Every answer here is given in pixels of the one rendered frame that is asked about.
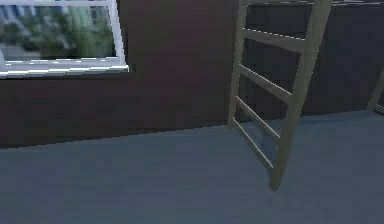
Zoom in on white framed window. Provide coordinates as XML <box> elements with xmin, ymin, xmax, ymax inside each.
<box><xmin>0</xmin><ymin>0</ymin><xmax>130</xmax><ymax>80</ymax></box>

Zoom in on olive wooden shelf frame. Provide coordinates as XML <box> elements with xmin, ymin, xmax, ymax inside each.
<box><xmin>227</xmin><ymin>0</ymin><xmax>384</xmax><ymax>192</ymax></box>

